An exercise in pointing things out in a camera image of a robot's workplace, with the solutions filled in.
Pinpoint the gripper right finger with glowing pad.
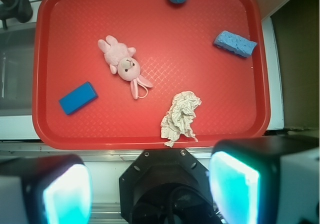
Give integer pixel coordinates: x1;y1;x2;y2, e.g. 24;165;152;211
208;135;320;223

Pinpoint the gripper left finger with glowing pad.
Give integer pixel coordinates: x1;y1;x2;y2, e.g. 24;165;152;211
0;154;93;223

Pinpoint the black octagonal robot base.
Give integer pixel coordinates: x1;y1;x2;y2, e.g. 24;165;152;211
119;149;221;223

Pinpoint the blue rectangular block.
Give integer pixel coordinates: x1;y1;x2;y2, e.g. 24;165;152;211
59;82;98;115

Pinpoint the crumpled white paper towel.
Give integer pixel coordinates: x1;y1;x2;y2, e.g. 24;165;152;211
160;91;202;148

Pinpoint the light blue sponge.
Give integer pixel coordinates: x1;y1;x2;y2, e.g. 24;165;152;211
213;31;257;58

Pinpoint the pink plush bunny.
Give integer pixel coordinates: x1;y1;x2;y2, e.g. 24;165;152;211
97;35;153;100

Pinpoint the red plastic tray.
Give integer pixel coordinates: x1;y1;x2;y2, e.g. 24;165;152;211
32;0;270;150

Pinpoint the black clamp knob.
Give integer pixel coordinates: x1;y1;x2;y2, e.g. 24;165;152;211
0;0;33;30

